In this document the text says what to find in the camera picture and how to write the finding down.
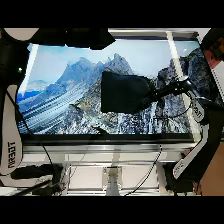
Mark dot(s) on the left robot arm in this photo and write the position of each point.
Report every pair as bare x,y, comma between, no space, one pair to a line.
11,60

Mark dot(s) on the blue jeans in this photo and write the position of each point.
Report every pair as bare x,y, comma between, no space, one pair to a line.
123,93

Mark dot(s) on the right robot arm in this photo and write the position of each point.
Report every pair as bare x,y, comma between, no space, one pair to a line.
206,133

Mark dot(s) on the heap of clothes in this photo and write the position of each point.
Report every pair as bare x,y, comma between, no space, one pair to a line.
215,41

